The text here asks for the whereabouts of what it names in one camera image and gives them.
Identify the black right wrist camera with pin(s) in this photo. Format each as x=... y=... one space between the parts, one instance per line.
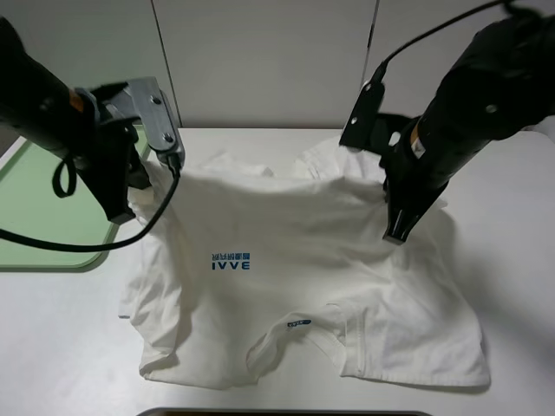
x=368 y=129

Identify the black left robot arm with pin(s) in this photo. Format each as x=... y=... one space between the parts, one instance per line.
x=43 y=109

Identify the white short sleeve t-shirt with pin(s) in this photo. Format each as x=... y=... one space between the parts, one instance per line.
x=244 y=264

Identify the light green plastic tray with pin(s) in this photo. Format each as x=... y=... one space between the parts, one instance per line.
x=29 y=207

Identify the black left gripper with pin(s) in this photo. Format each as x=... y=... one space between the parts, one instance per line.
x=109 y=164

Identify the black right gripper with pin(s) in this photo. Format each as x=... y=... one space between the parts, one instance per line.
x=431 y=150

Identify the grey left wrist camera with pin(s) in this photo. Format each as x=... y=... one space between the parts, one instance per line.
x=151 y=105

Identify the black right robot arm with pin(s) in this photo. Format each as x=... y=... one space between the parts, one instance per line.
x=502 y=83

